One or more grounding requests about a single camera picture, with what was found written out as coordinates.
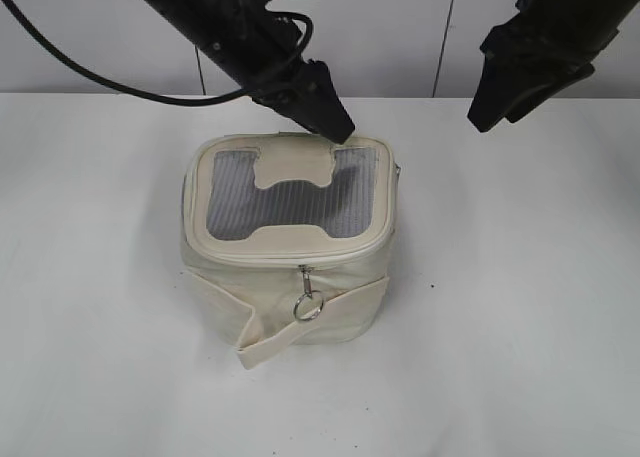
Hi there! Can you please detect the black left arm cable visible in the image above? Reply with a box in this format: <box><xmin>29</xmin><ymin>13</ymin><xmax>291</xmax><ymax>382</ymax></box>
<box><xmin>0</xmin><ymin>0</ymin><xmax>316</xmax><ymax>108</ymax></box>

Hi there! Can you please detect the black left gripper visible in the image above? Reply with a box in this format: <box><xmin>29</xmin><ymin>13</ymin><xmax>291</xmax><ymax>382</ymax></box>
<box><xmin>197</xmin><ymin>1</ymin><xmax>355</xmax><ymax>143</ymax></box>

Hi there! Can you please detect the cream fabric zipper bag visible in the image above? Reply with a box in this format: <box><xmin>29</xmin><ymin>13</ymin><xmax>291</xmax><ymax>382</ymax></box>
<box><xmin>181</xmin><ymin>133</ymin><xmax>399</xmax><ymax>369</ymax></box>

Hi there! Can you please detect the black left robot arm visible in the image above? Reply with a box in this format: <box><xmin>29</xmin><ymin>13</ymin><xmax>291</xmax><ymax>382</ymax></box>
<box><xmin>143</xmin><ymin>0</ymin><xmax>355</xmax><ymax>144</ymax></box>

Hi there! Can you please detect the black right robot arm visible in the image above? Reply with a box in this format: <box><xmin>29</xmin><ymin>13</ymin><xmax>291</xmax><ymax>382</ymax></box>
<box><xmin>467</xmin><ymin>0</ymin><xmax>639</xmax><ymax>132</ymax></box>

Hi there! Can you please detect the silver ring zipper pull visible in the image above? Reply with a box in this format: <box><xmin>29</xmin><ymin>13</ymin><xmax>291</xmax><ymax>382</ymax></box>
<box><xmin>292</xmin><ymin>265</ymin><xmax>325</xmax><ymax>323</ymax></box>

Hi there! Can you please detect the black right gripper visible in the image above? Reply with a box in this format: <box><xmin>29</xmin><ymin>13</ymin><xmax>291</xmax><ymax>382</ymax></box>
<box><xmin>467</xmin><ymin>0</ymin><xmax>620</xmax><ymax>132</ymax></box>

